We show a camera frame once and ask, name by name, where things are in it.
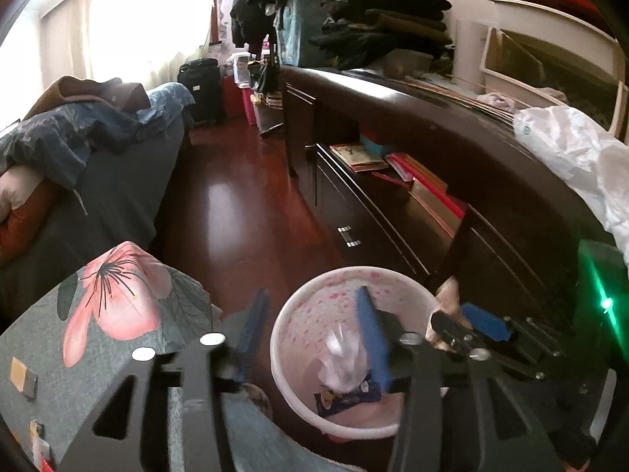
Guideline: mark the white plastic bag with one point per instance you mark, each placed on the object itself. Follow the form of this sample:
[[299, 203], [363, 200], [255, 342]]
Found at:
[[570, 142]]

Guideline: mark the wooden stick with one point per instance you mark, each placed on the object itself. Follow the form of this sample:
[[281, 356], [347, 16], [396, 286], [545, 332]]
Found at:
[[215, 5]]

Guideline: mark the blue patterned duvet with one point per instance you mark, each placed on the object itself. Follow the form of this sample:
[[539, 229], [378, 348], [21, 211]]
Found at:
[[59, 135]]

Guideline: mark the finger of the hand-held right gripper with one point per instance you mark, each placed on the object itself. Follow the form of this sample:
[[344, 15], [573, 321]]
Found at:
[[484, 323], [449, 329]]

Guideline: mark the stack of dark folded clothes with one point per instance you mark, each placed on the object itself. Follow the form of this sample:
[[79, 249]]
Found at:
[[383, 19]]

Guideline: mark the brown cloth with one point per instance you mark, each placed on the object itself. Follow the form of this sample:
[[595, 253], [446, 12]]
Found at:
[[78, 89]]

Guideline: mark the small red yellow wrapper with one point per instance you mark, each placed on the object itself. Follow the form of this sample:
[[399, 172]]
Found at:
[[39, 445]]

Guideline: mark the small tan square piece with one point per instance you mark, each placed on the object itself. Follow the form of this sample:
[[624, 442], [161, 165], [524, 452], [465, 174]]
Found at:
[[18, 372]]

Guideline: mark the black bag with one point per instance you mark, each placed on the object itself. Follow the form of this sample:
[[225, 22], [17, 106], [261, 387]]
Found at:
[[264, 76]]

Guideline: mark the white curtain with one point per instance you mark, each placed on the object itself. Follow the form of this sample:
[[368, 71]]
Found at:
[[132, 24]]

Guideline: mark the red-orange blanket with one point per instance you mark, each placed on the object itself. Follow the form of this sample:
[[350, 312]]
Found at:
[[24, 221]]

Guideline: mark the pink pillow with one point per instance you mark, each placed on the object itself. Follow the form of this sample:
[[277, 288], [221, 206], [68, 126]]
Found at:
[[17, 189]]

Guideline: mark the beige book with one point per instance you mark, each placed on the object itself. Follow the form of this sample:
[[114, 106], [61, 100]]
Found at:
[[356, 156]]

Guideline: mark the teal flat box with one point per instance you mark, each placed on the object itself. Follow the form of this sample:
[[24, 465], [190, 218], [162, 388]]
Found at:
[[378, 143]]

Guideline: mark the dark snack wrapper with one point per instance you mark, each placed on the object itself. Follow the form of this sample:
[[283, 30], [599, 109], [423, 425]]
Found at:
[[344, 398]]

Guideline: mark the dark wooden cabinet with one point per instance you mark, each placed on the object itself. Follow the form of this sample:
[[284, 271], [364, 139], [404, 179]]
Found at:
[[491, 177]]

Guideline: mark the clear wrapper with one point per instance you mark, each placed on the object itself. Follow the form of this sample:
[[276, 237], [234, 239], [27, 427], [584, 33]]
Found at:
[[341, 361]]

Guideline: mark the red storage box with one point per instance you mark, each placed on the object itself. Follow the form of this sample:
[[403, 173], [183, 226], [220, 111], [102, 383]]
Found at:
[[238, 101]]

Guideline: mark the stack of red books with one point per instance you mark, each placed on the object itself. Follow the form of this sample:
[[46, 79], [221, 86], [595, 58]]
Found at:
[[427, 184]]

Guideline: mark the teal storage box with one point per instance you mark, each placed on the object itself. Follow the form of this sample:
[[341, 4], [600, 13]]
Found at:
[[299, 29]]

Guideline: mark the grey floral cushion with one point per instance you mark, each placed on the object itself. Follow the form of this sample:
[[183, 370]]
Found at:
[[113, 314]]

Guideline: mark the dark grey bed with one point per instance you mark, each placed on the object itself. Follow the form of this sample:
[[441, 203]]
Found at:
[[113, 206]]

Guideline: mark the beige paper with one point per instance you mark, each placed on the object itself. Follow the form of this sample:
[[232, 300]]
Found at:
[[447, 295]]

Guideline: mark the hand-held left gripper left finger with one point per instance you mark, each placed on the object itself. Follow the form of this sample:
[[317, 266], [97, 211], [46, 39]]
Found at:
[[251, 334]]

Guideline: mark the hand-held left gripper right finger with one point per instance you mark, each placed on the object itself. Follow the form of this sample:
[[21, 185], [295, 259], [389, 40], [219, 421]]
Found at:
[[372, 344]]

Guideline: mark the black suitcase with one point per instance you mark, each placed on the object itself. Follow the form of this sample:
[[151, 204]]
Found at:
[[200, 91]]

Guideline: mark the white plastic container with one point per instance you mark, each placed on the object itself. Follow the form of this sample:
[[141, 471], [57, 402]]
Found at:
[[243, 69]]

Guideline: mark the hanging black jackets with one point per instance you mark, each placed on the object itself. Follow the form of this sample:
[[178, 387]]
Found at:
[[255, 5]]

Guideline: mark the lilac cloth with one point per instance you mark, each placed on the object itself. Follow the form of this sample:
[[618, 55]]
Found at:
[[499, 102]]

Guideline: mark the white drawer unit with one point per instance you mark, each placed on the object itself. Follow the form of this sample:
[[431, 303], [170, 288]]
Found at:
[[550, 54]]

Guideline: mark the clear plastic container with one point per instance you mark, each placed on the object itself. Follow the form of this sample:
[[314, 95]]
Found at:
[[408, 63]]

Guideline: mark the white pink-speckled waste bin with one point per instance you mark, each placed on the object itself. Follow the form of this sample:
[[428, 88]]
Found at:
[[304, 334]]

